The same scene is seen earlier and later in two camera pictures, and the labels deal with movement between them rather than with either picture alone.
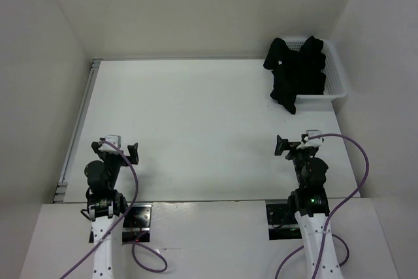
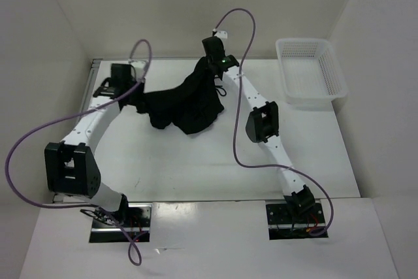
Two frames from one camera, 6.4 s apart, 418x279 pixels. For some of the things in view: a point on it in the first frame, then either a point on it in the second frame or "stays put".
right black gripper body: (299, 156) -> (208, 61)
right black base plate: (282, 224) stays put
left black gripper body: (113, 162) -> (133, 81)
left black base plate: (136, 225) stays put
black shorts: (295, 73) -> (191, 107)
